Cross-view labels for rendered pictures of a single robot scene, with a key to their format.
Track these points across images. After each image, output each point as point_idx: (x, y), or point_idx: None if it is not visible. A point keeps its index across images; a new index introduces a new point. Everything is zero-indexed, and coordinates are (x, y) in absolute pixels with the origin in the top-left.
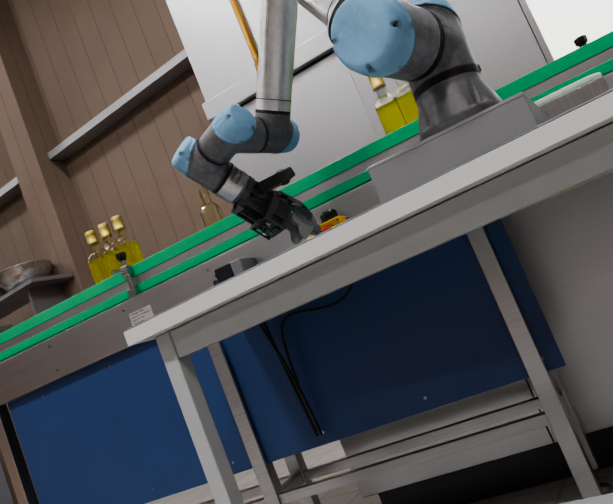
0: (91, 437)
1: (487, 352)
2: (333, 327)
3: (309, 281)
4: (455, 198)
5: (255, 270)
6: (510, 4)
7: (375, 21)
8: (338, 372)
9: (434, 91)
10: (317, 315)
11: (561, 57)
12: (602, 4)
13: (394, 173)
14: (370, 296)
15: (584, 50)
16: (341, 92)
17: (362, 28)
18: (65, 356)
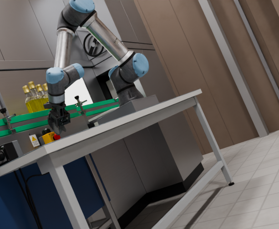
0: None
1: (93, 196)
2: (42, 187)
3: (112, 135)
4: (142, 117)
5: (105, 124)
6: None
7: (145, 62)
8: (46, 210)
9: (133, 88)
10: (34, 181)
11: (82, 105)
12: (71, 98)
13: (137, 104)
14: None
15: (86, 106)
16: None
17: (142, 62)
18: None
